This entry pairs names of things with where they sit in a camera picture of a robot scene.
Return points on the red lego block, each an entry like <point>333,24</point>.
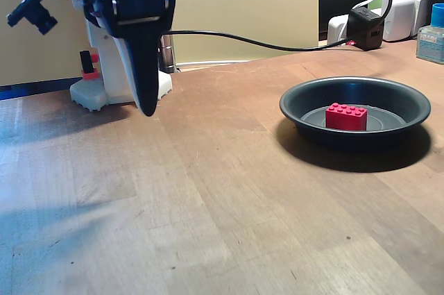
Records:
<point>347,119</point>

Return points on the red and black clamp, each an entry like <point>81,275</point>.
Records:
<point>89,74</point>

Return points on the dark blue strip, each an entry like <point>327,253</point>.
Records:
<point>34,87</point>

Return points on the white power strip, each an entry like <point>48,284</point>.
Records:
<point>337,29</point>

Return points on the black cube power adapter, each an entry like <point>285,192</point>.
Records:
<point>366,29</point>

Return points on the black round metal pan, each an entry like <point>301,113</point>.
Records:
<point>399,100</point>

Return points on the white power adapter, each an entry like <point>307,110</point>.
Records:
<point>404,14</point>

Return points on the bottle with blue cap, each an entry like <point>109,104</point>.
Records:
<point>431,43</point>

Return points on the black gripper camera with mount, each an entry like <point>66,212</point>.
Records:
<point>34,14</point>

